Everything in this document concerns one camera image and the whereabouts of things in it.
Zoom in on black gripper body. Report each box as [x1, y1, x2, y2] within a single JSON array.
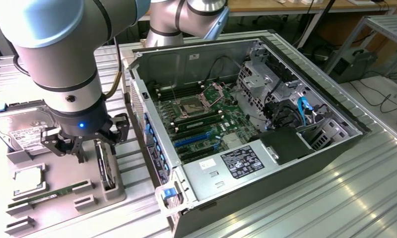
[[48, 95, 113, 139]]

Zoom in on silver hard disk drive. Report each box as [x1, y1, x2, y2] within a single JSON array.
[[0, 100, 60, 156]]

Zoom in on silver CPU chip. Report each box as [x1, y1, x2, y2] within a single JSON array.
[[12, 169, 44, 193]]

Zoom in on blue expansion slot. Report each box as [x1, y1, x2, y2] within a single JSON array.
[[173, 132, 208, 147]]

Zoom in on thin metal locking lever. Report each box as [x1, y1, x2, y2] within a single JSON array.
[[170, 80, 180, 105]]

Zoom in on CPU socket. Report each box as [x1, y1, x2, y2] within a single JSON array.
[[174, 95, 206, 118]]

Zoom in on installed green RAM stick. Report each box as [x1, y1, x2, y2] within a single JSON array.
[[174, 115, 221, 131]]

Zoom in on black RAM slots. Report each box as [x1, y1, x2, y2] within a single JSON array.
[[154, 82, 206, 102]]

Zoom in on green motherboard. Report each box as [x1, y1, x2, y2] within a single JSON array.
[[148, 81, 262, 165]]

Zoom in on grey parts rack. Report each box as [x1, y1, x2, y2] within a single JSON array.
[[0, 99, 126, 237]]

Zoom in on open socket cover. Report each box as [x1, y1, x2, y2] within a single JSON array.
[[198, 82, 232, 108]]

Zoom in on silver chipset heatsink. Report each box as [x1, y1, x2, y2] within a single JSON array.
[[222, 133, 249, 147]]

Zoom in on silver power supply unit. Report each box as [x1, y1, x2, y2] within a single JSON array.
[[181, 139, 280, 202]]

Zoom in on silver disk bay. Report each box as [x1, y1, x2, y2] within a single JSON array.
[[236, 59, 286, 100]]

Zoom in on open black PC case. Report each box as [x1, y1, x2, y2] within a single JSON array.
[[122, 29, 373, 238]]

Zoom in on wooden desk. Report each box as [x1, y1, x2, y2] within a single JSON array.
[[226, 0, 397, 17]]

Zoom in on black machine on floor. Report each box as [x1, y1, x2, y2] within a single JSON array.
[[322, 49, 378, 84]]

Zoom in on brass-coloured arm hose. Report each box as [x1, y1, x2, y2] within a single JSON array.
[[104, 37, 125, 99]]

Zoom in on black looped wire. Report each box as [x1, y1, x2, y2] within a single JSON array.
[[206, 56, 242, 83]]

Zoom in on blue SATA wire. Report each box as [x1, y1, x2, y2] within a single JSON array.
[[297, 96, 310, 127]]

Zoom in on metal slat frame table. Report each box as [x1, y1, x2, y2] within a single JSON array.
[[330, 14, 397, 75]]

